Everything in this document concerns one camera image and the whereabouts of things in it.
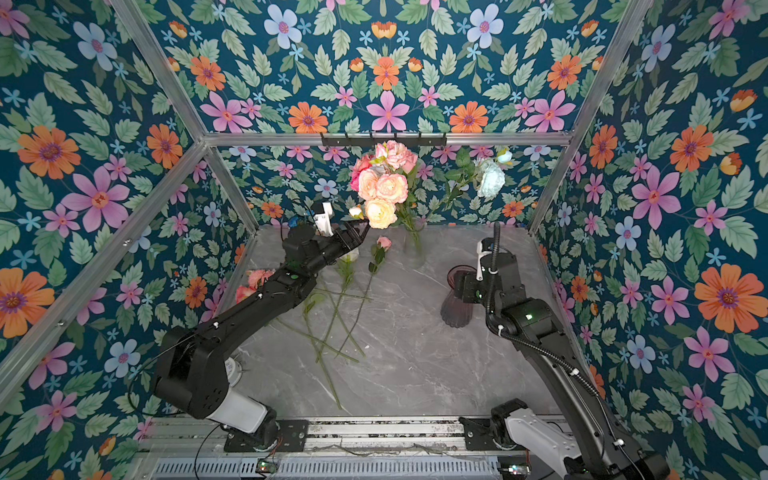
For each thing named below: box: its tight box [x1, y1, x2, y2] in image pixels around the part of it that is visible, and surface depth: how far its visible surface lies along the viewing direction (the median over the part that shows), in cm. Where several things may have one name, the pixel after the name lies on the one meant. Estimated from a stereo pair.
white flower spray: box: [430, 148, 513, 216], surface depth 70 cm
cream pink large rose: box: [358, 169, 379, 202], surface depth 72 cm
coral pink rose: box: [350, 154, 372, 181], surface depth 76 cm
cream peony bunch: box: [366, 198, 398, 229], surface depth 69 cm
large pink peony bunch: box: [375, 140, 418, 174], surface depth 64 cm
